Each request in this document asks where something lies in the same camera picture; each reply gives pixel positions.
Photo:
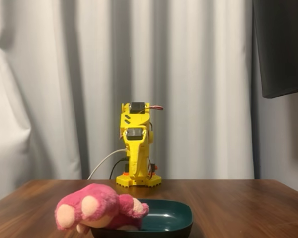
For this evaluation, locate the black monitor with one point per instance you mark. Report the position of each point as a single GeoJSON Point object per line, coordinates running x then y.
{"type": "Point", "coordinates": [280, 49]}

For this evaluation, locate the orange black table clamp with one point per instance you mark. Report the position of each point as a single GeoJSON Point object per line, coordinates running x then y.
{"type": "Point", "coordinates": [155, 168]}
{"type": "Point", "coordinates": [126, 172]}

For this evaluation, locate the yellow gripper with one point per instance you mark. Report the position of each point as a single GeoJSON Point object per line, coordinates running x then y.
{"type": "Point", "coordinates": [134, 146]}

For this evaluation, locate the pink strawberry bear plush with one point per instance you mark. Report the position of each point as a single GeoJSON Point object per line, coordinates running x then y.
{"type": "Point", "coordinates": [96, 205]}

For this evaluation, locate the dark green plastic bin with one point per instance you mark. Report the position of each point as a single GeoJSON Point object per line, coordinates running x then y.
{"type": "Point", "coordinates": [169, 215]}

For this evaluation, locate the light grey curtain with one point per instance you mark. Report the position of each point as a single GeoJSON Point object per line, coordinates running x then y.
{"type": "Point", "coordinates": [64, 74]}

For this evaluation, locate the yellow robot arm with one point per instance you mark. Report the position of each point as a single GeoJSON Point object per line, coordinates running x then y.
{"type": "Point", "coordinates": [136, 119]}

